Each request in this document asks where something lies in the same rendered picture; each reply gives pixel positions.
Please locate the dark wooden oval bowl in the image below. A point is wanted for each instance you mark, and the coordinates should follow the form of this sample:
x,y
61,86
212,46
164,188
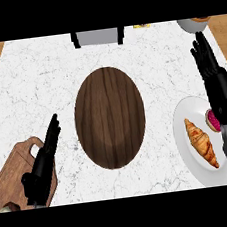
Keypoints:
x,y
110,118

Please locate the golden brown croissant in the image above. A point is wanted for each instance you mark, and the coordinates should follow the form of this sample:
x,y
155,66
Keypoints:
x,y
201,141

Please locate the brown wooden cutting board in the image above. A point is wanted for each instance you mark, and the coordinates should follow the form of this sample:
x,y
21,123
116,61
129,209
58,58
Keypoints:
x,y
13,180

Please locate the white round plate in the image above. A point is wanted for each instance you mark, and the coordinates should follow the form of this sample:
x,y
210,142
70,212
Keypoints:
x,y
191,132

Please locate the pale green vegetable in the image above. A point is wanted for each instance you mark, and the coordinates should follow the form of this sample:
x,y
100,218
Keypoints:
x,y
6,208

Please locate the grey chair with black legs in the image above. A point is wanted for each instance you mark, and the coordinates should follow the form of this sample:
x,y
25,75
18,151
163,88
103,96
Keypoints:
x,y
98,36

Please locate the small yellow object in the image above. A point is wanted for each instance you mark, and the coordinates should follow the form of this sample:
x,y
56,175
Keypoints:
x,y
141,25

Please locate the pink round pastry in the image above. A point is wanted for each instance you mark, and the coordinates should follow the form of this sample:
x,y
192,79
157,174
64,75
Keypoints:
x,y
213,120

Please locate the white bowl with brown contents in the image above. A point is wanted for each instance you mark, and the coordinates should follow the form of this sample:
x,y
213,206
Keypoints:
x,y
193,23

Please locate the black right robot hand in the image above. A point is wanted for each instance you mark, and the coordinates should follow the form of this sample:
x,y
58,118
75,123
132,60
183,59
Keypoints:
x,y
218,86

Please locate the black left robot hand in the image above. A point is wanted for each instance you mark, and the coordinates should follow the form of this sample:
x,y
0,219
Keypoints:
x,y
41,168

